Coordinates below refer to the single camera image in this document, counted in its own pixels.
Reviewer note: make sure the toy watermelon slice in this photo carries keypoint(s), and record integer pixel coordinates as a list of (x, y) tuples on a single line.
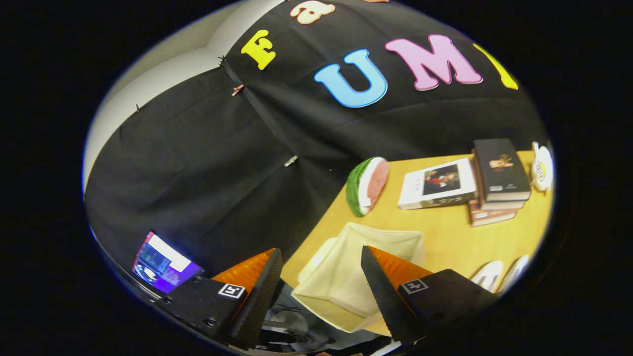
[(366, 185)]

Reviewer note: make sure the black cover book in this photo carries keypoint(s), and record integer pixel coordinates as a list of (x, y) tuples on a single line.
[(500, 168)]

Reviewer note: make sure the silver cloth clip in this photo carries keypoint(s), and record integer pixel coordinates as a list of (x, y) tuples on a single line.
[(291, 160)]

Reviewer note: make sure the dark brown book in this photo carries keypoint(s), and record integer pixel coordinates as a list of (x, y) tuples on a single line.
[(502, 204)]

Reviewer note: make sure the white round toy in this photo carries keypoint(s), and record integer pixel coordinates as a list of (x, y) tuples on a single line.
[(542, 168)]

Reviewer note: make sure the white cover book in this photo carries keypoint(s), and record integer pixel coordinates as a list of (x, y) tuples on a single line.
[(437, 183)]

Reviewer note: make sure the copper cloth clip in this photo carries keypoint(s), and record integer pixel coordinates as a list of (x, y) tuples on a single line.
[(237, 90)]

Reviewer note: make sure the black backdrop cloth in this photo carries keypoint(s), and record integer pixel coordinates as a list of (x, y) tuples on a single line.
[(207, 163)]

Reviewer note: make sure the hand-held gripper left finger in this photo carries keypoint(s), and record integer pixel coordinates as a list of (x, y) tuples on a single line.
[(259, 296)]

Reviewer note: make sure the cream fabric storage box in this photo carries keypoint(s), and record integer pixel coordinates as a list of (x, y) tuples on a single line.
[(341, 277)]

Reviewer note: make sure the reddish brown book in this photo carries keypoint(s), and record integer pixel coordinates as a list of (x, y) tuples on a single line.
[(492, 216)]

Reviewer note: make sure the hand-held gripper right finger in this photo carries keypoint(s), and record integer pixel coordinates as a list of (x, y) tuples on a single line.
[(381, 291)]

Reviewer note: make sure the computer monitor screen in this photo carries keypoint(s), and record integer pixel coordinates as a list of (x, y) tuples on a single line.
[(160, 262)]

